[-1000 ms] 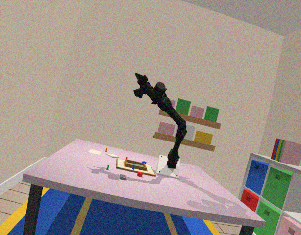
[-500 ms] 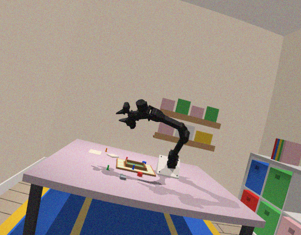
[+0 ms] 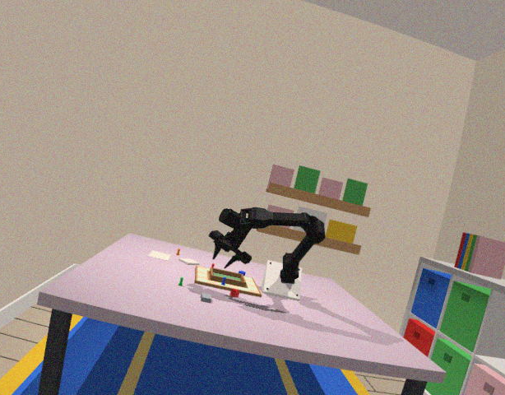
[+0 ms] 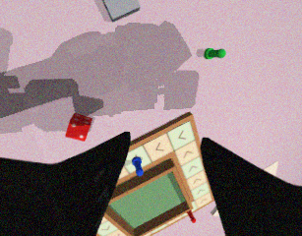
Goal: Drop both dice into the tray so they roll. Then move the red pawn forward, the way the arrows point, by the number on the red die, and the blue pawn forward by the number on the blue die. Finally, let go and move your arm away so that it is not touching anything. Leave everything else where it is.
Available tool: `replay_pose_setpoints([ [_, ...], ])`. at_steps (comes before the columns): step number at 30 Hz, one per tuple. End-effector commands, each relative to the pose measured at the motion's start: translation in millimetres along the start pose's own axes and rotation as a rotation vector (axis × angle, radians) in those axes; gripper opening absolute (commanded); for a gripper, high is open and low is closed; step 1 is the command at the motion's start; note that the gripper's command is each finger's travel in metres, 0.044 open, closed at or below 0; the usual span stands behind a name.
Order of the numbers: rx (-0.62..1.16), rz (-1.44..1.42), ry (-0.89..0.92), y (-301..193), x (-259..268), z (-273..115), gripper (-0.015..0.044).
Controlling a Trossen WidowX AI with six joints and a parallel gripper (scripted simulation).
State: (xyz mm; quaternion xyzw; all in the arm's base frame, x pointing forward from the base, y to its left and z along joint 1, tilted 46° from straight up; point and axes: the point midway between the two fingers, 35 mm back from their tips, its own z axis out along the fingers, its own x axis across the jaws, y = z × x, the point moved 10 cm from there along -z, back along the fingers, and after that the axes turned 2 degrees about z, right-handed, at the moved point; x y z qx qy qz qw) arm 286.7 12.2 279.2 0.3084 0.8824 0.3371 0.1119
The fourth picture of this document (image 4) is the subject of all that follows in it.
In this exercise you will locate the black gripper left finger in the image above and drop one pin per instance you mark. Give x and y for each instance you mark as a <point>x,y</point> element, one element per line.
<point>76,190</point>

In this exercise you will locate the red pawn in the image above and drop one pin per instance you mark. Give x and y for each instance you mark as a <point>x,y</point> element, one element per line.
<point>193,219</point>

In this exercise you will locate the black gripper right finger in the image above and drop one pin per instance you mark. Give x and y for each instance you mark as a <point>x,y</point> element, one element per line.
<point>249,200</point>

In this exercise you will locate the blue pawn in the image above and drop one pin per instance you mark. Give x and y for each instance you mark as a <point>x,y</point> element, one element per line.
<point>136,161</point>

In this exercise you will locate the red die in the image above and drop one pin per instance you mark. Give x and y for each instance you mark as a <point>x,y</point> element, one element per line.
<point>79,127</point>

